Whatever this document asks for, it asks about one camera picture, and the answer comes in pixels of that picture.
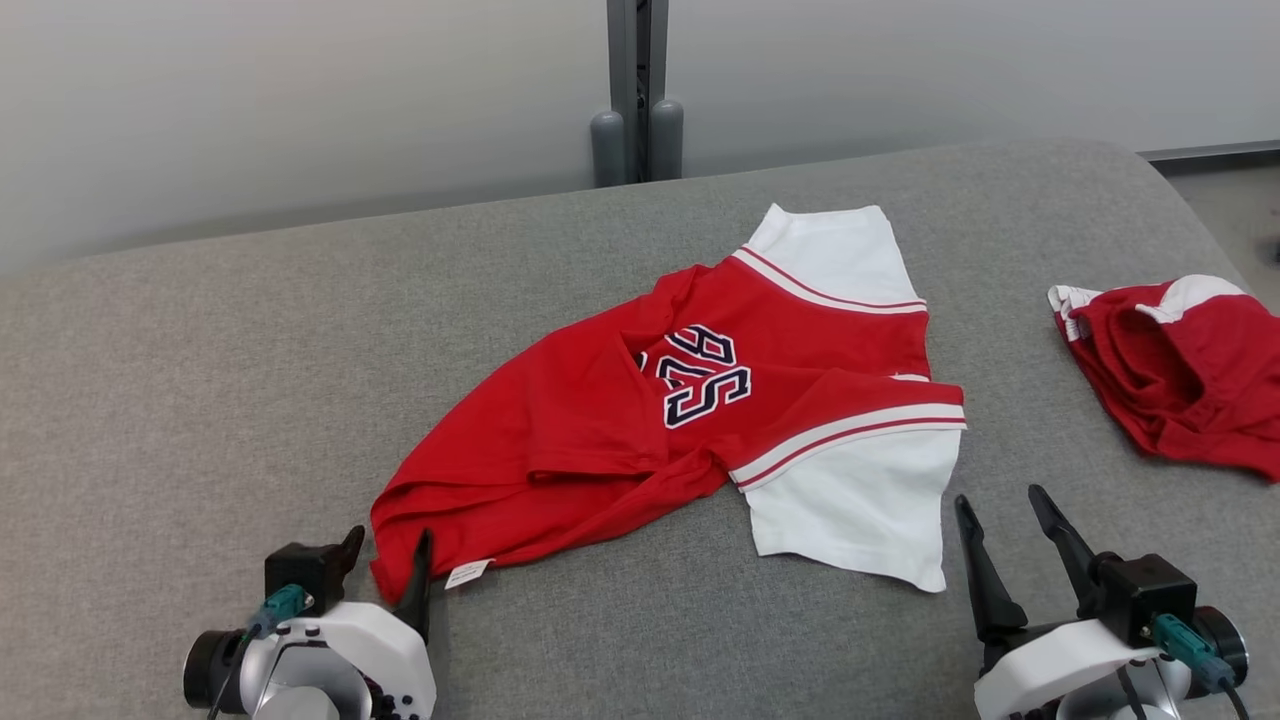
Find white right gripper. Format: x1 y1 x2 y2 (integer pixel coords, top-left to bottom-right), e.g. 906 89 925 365
954 484 1249 720

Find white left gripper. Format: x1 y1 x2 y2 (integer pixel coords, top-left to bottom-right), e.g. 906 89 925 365
183 525 438 720

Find red shorts with white panels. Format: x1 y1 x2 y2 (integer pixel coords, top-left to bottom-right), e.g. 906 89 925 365
1047 275 1280 483

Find red jersey with white sleeves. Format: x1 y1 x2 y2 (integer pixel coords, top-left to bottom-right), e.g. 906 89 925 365
370 203 968 606

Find black cable with teal connector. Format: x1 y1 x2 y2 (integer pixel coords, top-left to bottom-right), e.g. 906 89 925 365
205 585 309 720
1150 613 1253 720

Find grey wall baseboard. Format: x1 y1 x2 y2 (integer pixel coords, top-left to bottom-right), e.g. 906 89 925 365
1138 140 1280 167

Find grey rounded post foot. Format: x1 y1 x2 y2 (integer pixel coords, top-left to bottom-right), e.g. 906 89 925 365
590 110 628 189
648 98 686 183

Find grey metal partition post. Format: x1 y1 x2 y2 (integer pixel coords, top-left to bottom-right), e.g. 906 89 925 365
605 0 671 186

